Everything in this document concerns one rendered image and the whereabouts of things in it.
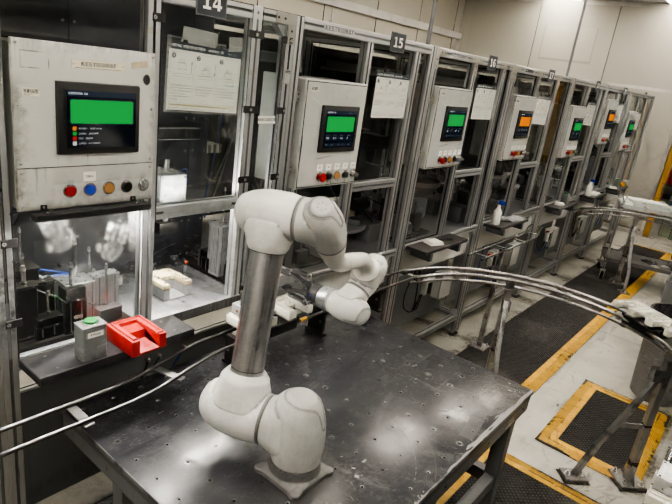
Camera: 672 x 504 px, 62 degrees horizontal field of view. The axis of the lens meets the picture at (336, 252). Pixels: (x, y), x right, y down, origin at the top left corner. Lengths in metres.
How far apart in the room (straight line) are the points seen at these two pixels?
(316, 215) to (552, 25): 8.92
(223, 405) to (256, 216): 0.57
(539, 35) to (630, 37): 1.37
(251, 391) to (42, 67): 1.05
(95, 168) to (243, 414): 0.86
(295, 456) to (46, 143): 1.12
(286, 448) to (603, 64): 8.82
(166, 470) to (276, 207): 0.85
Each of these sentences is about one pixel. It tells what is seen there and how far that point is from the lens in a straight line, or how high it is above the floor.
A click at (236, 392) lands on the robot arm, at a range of 1.70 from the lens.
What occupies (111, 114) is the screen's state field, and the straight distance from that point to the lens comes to 1.81.
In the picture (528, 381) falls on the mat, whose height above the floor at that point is 0.01.
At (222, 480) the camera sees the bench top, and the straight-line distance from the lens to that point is 1.80.
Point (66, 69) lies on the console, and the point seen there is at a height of 1.76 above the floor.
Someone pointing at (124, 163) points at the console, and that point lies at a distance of 1.88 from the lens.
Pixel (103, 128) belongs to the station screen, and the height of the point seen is 1.61.
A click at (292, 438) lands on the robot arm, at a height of 0.86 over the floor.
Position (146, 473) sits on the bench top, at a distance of 1.83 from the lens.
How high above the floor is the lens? 1.88
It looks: 19 degrees down
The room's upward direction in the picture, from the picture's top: 8 degrees clockwise
